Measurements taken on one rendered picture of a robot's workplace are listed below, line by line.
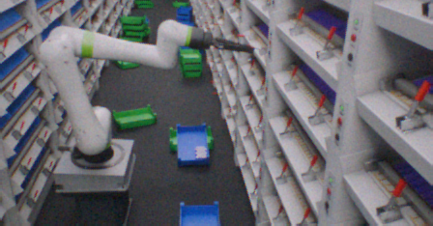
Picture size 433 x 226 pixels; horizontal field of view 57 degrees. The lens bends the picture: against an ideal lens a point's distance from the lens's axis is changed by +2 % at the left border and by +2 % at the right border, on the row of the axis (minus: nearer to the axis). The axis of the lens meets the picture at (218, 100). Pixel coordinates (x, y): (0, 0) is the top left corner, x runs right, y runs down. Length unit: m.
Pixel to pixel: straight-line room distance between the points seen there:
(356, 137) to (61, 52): 1.12
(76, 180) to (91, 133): 0.30
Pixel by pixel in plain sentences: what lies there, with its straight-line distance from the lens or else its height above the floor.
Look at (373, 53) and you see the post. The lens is 0.89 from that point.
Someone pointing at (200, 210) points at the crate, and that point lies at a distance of 2.21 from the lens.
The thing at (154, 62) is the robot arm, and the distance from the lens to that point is 1.77.
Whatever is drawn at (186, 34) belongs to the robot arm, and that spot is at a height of 1.01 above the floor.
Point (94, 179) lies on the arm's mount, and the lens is 1.95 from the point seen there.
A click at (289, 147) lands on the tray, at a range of 1.46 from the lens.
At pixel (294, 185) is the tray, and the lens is 1.59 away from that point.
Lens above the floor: 1.42
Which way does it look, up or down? 24 degrees down
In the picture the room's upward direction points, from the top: 1 degrees clockwise
